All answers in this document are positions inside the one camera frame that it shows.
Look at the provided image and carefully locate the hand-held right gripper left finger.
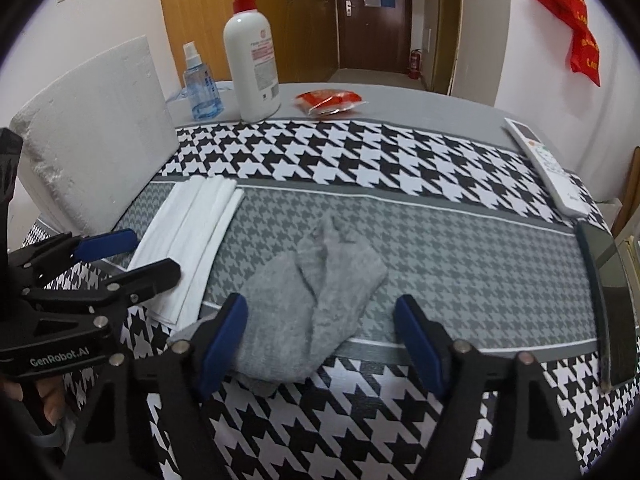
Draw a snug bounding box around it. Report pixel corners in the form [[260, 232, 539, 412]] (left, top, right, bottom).
[[65, 292, 249, 480]]

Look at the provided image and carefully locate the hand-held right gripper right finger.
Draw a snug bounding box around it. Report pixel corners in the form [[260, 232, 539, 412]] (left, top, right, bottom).
[[392, 295, 596, 480]]

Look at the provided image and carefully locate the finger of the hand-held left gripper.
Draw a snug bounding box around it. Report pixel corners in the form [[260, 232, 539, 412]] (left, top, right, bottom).
[[7, 228, 140, 274], [22, 258, 182, 314]]

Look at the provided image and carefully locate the white towel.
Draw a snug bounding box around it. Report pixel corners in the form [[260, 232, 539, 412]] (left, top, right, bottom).
[[129, 175, 245, 324]]

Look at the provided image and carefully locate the grey fuzzy cloth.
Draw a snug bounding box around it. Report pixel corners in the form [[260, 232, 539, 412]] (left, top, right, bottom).
[[167, 212, 389, 396]]

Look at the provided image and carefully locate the white foam box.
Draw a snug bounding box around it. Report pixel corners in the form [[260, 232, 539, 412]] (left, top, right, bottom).
[[9, 35, 177, 238]]

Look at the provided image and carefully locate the person's left hand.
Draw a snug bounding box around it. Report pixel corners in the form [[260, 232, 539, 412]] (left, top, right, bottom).
[[0, 374, 68, 427]]

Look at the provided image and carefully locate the houndstooth tablecloth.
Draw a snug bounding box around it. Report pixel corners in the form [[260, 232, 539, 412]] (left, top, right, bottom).
[[20, 80, 640, 480]]

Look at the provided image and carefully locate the clear blue spray bottle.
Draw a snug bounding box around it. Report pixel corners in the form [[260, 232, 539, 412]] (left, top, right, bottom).
[[181, 41, 224, 121]]

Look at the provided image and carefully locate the black smartphone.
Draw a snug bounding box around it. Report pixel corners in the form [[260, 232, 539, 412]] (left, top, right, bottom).
[[575, 221, 639, 393]]

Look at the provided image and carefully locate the white remote control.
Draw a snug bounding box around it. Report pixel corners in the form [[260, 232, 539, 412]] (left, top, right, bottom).
[[504, 117, 592, 218]]

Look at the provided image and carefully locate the white pump bottle red cap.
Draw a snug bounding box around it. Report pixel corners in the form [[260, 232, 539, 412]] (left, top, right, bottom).
[[212, 0, 282, 123]]

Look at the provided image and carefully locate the red snack packet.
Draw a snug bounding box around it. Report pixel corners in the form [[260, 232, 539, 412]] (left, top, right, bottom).
[[292, 89, 368, 120]]

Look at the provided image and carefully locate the wooden wardrobe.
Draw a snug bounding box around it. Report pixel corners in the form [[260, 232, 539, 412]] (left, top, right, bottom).
[[155, 0, 343, 86]]

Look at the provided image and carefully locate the dark brown door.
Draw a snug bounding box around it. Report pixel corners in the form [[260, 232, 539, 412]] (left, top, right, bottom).
[[334, 0, 413, 72]]

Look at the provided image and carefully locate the wooden side door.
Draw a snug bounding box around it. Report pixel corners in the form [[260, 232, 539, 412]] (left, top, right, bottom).
[[420, 0, 463, 96]]

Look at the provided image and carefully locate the red hanging bag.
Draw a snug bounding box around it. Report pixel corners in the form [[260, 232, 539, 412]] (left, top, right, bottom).
[[528, 0, 601, 87]]

